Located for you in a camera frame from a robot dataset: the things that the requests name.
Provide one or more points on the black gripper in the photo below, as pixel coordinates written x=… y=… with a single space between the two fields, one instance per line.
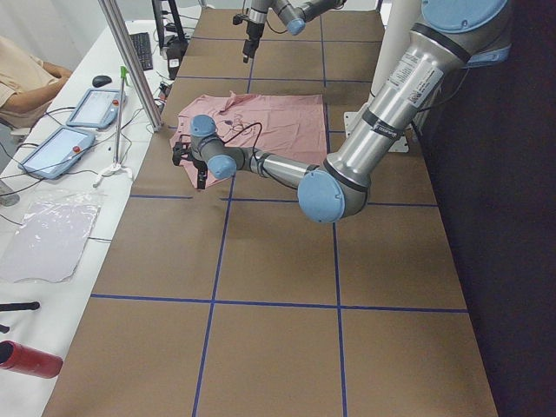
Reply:
x=199 y=165
x=251 y=31

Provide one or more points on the pink Snoopy t-shirt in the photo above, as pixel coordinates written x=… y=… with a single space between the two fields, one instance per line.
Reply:
x=288 y=126

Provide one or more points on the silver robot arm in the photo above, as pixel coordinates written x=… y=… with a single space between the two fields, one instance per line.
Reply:
x=446 y=36
x=293 y=18

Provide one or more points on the black keyboard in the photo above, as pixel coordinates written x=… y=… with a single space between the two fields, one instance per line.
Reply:
x=142 y=47

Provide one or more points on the upper blue teach pendant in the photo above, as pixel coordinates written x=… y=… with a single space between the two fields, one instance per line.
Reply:
x=97 y=109

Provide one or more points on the blue teach pendant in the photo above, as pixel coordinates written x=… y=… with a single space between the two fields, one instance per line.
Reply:
x=58 y=153
x=97 y=109

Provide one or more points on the black computer mouse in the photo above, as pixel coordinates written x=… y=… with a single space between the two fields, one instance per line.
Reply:
x=100 y=81

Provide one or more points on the lower blue teach pendant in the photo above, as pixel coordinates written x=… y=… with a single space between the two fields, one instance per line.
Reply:
x=58 y=153

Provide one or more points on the clear plastic bag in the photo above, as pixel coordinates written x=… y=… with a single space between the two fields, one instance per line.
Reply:
x=50 y=241

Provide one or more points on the person in beige shirt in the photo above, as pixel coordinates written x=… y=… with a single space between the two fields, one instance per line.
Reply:
x=28 y=85

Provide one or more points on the red cylinder bottle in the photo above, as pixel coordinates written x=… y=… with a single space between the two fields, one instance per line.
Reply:
x=27 y=360

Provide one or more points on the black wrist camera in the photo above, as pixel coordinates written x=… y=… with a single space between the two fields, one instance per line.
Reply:
x=181 y=151
x=239 y=19

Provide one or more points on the aluminium frame post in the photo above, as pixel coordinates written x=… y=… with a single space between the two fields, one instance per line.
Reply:
x=119 y=30

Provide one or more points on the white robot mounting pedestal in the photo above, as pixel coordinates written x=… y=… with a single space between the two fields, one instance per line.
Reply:
x=398 y=17

